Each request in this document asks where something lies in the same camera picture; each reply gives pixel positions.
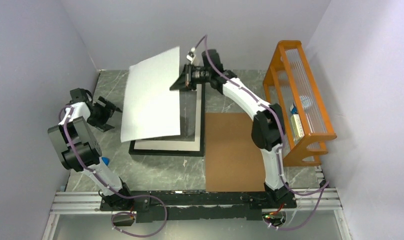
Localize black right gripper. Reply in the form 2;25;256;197
170;63;212;92

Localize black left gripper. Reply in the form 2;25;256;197
87;96;122;132

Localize sunflower photo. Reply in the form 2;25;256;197
120;46;181;143

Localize black picture frame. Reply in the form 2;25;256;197
128;82;207;158

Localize white mat backing board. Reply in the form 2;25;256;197
133;83;204;153

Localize brown backing board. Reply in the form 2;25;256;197
205;112;265;192

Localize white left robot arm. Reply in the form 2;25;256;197
47;88;133;210

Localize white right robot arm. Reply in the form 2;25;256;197
169;47;295;208

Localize blue small object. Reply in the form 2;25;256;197
100;157;110;166

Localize orange wooden shelf rack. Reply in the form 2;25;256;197
262;40;337;167

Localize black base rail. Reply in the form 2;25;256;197
99;190;297;223

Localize aluminium table rail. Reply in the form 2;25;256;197
43;187;352;240

